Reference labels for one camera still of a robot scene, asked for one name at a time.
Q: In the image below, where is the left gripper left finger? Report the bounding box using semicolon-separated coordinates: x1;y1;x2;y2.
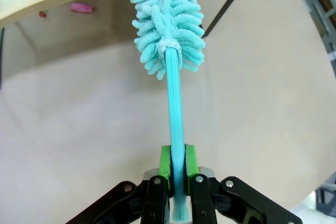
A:
65;144;173;224

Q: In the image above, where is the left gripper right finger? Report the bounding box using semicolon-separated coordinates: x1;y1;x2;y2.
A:
185;144;303;224

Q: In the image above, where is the teal microfibre duster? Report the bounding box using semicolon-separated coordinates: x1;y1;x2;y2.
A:
130;0;206;222

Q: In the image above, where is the pink paper scrap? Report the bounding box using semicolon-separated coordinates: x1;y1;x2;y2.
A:
70;2;96;14

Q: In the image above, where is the grey aluminium frame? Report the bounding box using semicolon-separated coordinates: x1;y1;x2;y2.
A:
296;0;336;78

